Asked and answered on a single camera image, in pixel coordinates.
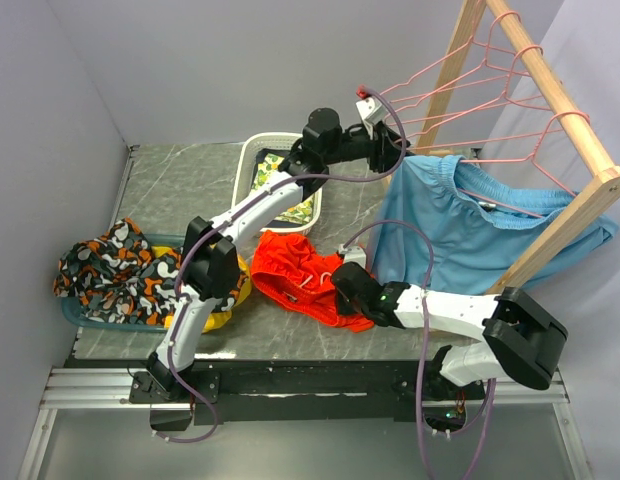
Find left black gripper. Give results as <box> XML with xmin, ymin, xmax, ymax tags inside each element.
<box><xmin>323</xmin><ymin>121</ymin><xmax>416</xmax><ymax>174</ymax></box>

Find orange shorts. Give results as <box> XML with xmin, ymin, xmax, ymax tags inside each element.
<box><xmin>250</xmin><ymin>230</ymin><xmax>374</xmax><ymax>333</ymax></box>

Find pink wire hanger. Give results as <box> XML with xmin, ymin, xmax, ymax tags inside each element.
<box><xmin>382</xmin><ymin>1</ymin><xmax>529</xmax><ymax>135</ymax></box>
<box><xmin>388</xmin><ymin>50</ymin><xmax>550</xmax><ymax>154</ymax></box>
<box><xmin>381</xmin><ymin>0</ymin><xmax>486</xmax><ymax>95</ymax></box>

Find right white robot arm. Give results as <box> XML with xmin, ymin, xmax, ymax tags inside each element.
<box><xmin>331</xmin><ymin>262</ymin><xmax>568</xmax><ymax>399</ymax></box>

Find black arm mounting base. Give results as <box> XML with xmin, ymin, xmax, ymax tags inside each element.
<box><xmin>129</xmin><ymin>360</ymin><xmax>486</xmax><ymax>430</ymax></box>

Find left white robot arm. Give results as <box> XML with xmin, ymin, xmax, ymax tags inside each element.
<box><xmin>146</xmin><ymin>98</ymin><xmax>409</xmax><ymax>402</ymax></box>

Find blue shorts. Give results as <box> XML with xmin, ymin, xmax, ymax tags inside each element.
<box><xmin>365</xmin><ymin>153</ymin><xmax>619</xmax><ymax>296</ymax></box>

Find pink hanger holding blue shorts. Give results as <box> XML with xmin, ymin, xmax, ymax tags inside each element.
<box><xmin>442</xmin><ymin>110</ymin><xmax>587</xmax><ymax>230</ymax></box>

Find yellow shorts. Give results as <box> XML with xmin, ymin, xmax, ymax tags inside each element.
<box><xmin>151</xmin><ymin>246</ymin><xmax>252</xmax><ymax>333</ymax></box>

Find camouflage pattern shorts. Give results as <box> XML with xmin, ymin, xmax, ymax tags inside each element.
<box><xmin>53</xmin><ymin>217</ymin><xmax>241</xmax><ymax>327</ymax></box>

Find lemon print folded cloth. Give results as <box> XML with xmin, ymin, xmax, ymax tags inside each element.
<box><xmin>249</xmin><ymin>152</ymin><xmax>319</xmax><ymax>225</ymax></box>

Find white plastic basket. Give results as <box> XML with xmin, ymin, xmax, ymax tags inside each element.
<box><xmin>231</xmin><ymin>132</ymin><xmax>323</xmax><ymax>235</ymax></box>

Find wooden clothes rack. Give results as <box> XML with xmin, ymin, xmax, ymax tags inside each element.
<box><xmin>386</xmin><ymin>1</ymin><xmax>620</xmax><ymax>295</ymax></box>

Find teal plastic tray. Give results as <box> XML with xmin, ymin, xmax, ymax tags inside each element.
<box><xmin>60</xmin><ymin>234</ymin><xmax>184</xmax><ymax>333</ymax></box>

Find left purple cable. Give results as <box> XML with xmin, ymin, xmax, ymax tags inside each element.
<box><xmin>159</xmin><ymin>88</ymin><xmax>406</xmax><ymax>445</ymax></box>

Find purple cable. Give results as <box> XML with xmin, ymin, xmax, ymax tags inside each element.
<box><xmin>159</xmin><ymin>88</ymin><xmax>406</xmax><ymax>445</ymax></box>
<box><xmin>339</xmin><ymin>219</ymin><xmax>496</xmax><ymax>480</ymax></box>

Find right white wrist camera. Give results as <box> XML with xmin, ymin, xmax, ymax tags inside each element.
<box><xmin>338</xmin><ymin>244</ymin><xmax>367</xmax><ymax>268</ymax></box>

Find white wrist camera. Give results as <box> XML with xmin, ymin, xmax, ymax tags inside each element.
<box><xmin>356</xmin><ymin>86</ymin><xmax>386</xmax><ymax>139</ymax></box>
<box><xmin>338</xmin><ymin>244</ymin><xmax>367</xmax><ymax>268</ymax></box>

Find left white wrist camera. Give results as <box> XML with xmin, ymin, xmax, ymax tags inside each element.
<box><xmin>356</xmin><ymin>86</ymin><xmax>386</xmax><ymax>139</ymax></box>

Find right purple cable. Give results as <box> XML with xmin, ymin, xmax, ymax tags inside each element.
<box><xmin>339</xmin><ymin>219</ymin><xmax>496</xmax><ymax>480</ymax></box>

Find aluminium rail frame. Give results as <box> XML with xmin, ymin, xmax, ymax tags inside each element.
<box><xmin>17</xmin><ymin>368</ymin><xmax>594</xmax><ymax>479</ymax></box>

